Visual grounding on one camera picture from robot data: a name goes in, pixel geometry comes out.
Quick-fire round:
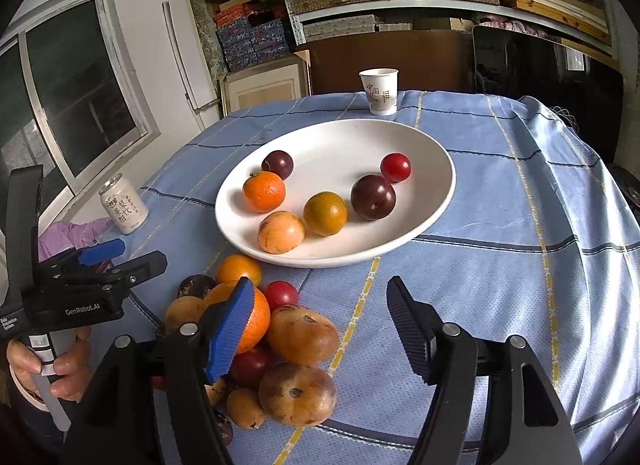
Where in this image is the white leaning strip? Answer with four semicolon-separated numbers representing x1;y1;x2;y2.
162;0;221;130

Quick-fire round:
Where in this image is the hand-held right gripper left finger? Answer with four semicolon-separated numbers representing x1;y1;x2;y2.
62;276;257;465

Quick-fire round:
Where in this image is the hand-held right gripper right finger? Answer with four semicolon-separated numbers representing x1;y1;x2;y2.
386;276;583;465

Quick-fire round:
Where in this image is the purple cloth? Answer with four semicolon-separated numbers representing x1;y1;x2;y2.
37;217;113;263

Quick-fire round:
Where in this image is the white oval plate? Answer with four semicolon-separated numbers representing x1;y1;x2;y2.
215;118;456;269

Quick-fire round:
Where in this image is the blue checked tablecloth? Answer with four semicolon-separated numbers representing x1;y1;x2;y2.
95;90;640;465

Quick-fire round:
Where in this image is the green marbled board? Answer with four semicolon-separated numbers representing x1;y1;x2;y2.
189;0;228;78

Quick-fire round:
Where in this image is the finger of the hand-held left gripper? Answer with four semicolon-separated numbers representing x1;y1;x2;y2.
70;251;168;291
42;238;126;274

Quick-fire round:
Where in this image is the small brown fruit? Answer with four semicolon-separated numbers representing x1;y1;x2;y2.
226;387;266;430

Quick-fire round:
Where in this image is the yellow orange spotted fruit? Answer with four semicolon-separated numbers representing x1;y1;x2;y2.
258;211;306;254

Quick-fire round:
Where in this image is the white metal shelf rack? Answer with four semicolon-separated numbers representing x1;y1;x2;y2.
267;0;621;58

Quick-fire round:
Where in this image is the white paper cup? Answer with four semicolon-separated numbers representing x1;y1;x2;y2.
359;67;399;116

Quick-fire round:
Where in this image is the brown round fruit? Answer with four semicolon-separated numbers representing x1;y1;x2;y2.
258;362;337;427
164;296;207;335

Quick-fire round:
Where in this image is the small orange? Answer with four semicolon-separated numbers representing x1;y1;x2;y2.
215;254;263;288

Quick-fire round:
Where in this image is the grey framed window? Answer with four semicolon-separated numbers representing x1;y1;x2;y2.
0;0;161;226

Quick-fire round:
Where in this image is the brown wooden board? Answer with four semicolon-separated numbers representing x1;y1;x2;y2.
295;30;476;96

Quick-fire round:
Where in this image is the small dark purple plum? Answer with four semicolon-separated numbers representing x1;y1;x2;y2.
261;150;294;180

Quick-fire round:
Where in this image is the pile of blue patterned boxes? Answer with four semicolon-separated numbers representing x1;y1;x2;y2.
192;0;293;73

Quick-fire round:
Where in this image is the black glossy panel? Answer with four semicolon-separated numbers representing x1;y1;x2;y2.
472;25;626;166

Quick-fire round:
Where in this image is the beige picture frame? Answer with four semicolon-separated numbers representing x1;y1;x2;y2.
218;51;312;118

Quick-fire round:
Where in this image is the bright tangerine with stem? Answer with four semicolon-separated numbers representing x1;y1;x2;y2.
243;171;286;213

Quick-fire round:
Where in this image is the person's left hand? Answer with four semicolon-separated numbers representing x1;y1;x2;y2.
7;327;93;400

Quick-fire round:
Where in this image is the large bright tangerine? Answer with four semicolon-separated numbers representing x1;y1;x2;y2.
202;281;272;355

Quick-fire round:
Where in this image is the large dark purple plum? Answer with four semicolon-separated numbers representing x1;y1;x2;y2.
350;174;397;222

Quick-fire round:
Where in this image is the greenish orange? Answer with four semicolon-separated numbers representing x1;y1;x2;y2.
303;191;348;237

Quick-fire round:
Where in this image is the white drink can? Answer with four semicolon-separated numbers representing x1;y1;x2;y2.
98;173;149;235

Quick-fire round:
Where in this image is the orange brown ribbed fruit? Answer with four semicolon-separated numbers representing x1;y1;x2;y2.
266;304;341;367

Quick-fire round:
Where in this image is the tan orange round fruit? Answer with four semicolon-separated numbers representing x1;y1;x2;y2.
205;377;232;408

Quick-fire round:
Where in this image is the dark red plum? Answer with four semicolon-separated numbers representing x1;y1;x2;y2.
227;345;276;390

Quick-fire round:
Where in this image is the white wire mesh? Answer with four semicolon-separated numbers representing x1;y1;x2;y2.
550;105;581;138

